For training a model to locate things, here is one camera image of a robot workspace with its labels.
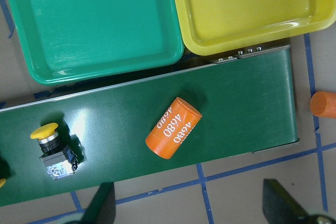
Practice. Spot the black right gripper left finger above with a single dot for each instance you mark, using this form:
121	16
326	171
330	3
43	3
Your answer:
102	207

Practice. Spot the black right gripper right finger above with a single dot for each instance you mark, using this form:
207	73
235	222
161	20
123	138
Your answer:
279	206

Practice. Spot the yellow mushroom push button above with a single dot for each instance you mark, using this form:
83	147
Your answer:
58	157

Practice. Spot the yellow push button switch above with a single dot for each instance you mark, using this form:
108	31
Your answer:
2	182

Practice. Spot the green conveyor belt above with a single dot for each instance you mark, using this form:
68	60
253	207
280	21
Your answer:
247	105

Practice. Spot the plain orange cylinder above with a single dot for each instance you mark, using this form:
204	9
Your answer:
322	104

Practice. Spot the green plastic tray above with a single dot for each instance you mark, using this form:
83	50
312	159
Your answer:
72	40

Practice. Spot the yellow plastic tray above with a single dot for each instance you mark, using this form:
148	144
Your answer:
212	26

